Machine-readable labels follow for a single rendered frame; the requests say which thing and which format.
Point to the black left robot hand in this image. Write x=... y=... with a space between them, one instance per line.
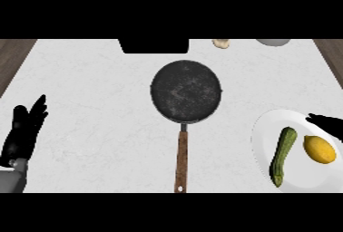
x=23 y=133

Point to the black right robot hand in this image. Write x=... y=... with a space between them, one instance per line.
x=329 y=123

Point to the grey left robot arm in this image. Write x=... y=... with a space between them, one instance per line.
x=13 y=178

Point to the yellow lemon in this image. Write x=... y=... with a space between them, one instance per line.
x=320 y=149

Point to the white plate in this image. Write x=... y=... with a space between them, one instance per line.
x=273 y=142

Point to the green zucchini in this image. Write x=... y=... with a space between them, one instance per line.
x=285 y=154

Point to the grey bowl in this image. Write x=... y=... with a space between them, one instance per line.
x=274 y=42

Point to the beige garlic bulb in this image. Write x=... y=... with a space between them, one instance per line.
x=221 y=43

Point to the black appliance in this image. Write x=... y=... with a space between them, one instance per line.
x=154 y=46

